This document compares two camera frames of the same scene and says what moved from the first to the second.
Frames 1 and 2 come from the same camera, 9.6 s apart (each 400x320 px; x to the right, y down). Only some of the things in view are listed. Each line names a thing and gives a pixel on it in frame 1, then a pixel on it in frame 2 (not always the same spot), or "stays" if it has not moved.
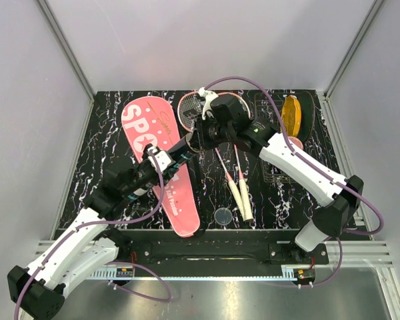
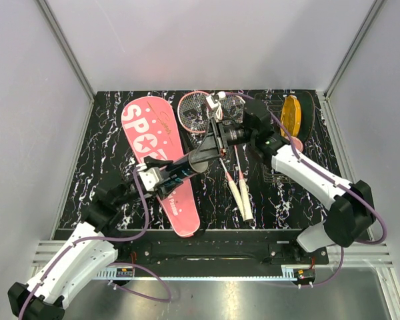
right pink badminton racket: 245,199 stays
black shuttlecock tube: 138,179 → 180,171
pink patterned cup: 298,143 stays
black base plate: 222,248 stays
